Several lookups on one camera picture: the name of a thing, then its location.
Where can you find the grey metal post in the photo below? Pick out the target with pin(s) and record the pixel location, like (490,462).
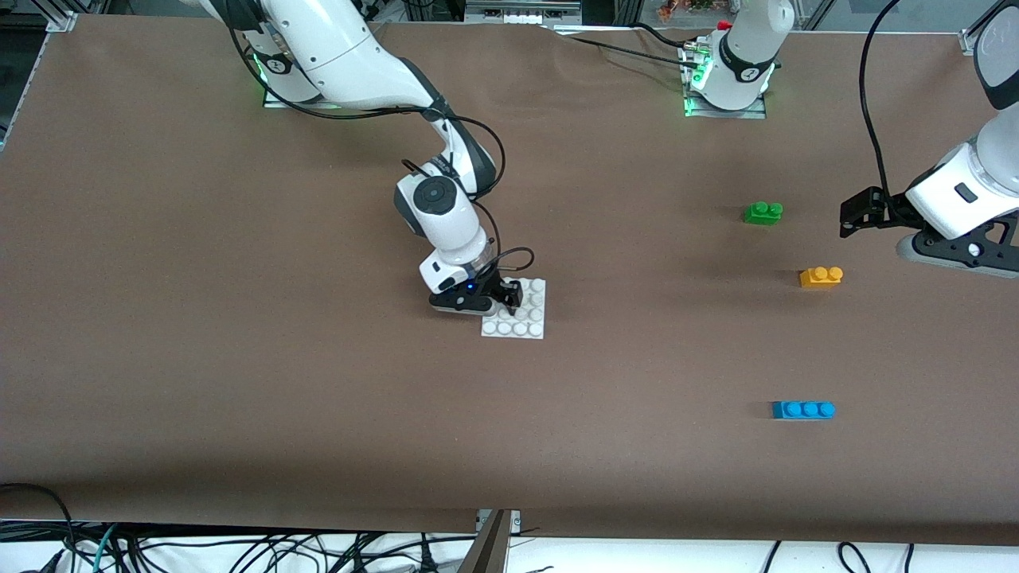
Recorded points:
(489,549)

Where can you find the blue three-stud block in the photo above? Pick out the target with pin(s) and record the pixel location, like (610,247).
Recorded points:
(804,411)

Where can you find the grey power strip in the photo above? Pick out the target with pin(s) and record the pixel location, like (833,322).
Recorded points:
(517,14)

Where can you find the green two-stud block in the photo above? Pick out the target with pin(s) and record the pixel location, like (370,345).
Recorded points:
(763,215)

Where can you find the white studded base plate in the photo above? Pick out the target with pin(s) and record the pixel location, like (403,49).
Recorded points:
(529,318)

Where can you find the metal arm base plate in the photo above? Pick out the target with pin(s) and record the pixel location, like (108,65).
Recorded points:
(275,102)
(700,111)

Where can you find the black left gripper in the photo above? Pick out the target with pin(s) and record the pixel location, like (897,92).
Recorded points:
(890,208)

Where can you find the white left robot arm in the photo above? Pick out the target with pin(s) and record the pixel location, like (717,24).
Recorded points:
(748,48)

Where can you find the yellow two-stud block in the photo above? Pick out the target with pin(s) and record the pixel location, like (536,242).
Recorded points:
(820,278)

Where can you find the brown paper table cover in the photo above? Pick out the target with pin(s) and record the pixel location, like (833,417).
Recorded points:
(239,358)

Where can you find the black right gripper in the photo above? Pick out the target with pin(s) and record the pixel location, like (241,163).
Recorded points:
(499,288)

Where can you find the aluminium frame corner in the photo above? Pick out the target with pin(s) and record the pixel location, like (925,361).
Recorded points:
(969,41)

